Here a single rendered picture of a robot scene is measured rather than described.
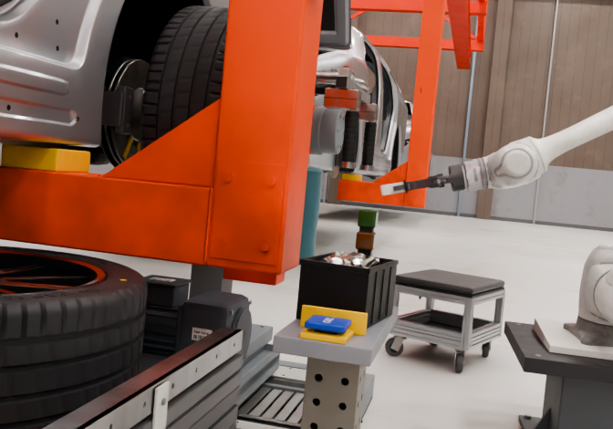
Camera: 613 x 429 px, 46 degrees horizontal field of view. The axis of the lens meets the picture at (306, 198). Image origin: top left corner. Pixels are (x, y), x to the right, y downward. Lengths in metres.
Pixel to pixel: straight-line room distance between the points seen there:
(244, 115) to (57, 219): 0.47
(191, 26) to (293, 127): 0.63
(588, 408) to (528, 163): 0.73
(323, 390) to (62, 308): 0.51
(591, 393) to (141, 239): 1.31
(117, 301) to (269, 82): 0.53
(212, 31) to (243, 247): 0.69
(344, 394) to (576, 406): 0.96
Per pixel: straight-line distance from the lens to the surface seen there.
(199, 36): 1.94
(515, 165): 1.88
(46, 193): 1.65
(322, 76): 2.05
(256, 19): 1.49
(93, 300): 1.20
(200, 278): 2.14
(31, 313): 1.14
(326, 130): 2.01
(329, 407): 1.41
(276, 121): 1.45
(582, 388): 2.20
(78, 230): 1.62
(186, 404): 1.29
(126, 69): 2.13
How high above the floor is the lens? 0.74
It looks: 2 degrees down
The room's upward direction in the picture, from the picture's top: 5 degrees clockwise
